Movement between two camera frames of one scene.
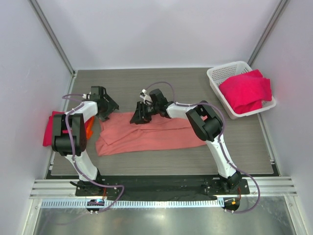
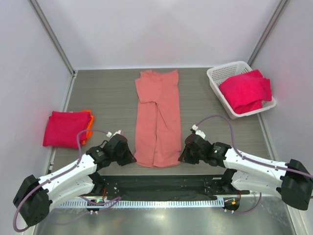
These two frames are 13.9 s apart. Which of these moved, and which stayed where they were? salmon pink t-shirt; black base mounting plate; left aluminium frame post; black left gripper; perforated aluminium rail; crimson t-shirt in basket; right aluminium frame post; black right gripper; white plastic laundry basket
Moved: salmon pink t-shirt; black left gripper; black right gripper
Stayed: black base mounting plate; right aluminium frame post; white plastic laundry basket; crimson t-shirt in basket; perforated aluminium rail; left aluminium frame post
